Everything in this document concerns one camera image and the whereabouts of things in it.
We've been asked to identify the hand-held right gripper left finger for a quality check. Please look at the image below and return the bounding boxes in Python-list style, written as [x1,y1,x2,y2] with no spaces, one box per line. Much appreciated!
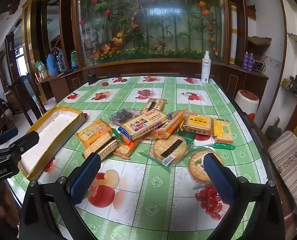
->
[19,152,101,240]

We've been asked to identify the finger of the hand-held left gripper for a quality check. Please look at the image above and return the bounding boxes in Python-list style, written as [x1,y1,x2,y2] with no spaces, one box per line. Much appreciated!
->
[10,131,40,155]
[0,127,19,148]

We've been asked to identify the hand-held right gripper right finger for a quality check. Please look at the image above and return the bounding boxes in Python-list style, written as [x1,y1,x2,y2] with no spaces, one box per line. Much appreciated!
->
[203,153,286,240]

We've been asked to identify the round cracker packet green print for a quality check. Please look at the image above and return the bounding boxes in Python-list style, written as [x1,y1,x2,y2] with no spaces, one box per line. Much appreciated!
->
[188,143,235,189]

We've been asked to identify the yellow cardboard tray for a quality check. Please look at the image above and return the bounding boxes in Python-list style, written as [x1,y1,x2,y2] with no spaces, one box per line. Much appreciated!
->
[17,105,85,180]

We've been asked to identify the long yellow cracker packet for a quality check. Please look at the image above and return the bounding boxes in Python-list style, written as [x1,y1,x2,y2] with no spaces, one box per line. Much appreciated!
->
[76,119,113,148]

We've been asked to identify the small orange cracker packet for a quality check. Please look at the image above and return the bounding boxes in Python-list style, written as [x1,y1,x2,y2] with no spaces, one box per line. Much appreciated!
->
[113,129,140,160]

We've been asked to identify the round cracker packet black label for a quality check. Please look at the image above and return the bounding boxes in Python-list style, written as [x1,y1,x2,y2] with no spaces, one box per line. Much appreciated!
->
[139,129,197,173]

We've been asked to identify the square yellow label cracker packet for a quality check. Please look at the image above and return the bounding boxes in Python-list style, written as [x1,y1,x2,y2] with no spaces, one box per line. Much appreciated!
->
[182,112,213,137]

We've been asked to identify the clear bag of dark snacks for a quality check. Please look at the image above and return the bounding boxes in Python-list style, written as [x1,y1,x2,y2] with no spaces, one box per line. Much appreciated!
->
[110,108,135,126]

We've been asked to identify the blue-ended cracker packet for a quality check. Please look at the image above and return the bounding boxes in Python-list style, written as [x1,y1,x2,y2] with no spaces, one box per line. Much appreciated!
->
[117,111,168,141]

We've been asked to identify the person's left hand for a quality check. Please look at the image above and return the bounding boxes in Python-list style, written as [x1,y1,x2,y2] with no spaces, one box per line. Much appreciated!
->
[0,180,20,230]

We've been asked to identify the dark wooden chair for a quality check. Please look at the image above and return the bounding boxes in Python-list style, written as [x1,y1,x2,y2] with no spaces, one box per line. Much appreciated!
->
[6,72,43,127]

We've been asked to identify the green snack bag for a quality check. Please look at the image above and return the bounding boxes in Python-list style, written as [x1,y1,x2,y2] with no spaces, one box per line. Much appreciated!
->
[35,60,48,73]

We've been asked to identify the blue thermos jug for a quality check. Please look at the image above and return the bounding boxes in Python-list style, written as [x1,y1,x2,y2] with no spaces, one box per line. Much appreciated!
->
[47,54,59,77]

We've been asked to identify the white orange stool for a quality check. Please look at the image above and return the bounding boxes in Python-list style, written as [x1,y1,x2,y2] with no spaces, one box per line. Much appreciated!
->
[235,90,259,114]

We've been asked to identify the grey thermos flask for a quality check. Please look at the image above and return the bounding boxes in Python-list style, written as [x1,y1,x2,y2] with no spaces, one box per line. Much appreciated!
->
[56,50,66,72]

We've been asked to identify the green label water bottle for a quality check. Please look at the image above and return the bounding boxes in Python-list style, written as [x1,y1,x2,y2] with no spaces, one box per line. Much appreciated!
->
[71,50,79,70]

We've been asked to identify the white spray bottle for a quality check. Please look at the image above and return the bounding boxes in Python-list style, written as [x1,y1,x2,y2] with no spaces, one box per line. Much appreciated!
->
[201,51,211,84]

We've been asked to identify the wooden sideboard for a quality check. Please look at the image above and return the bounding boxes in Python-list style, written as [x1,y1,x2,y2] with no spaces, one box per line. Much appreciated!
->
[36,59,269,105]

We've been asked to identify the rolled white yellow paper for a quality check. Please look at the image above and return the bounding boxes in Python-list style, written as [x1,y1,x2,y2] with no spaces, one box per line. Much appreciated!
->
[230,5,238,64]

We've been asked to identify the artificial flower glass display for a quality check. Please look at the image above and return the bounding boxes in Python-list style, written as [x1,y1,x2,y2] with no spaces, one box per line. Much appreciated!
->
[60,0,247,67]

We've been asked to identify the tangled black cables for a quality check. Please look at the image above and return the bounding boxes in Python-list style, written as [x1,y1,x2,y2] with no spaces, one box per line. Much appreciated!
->
[254,59,266,72]

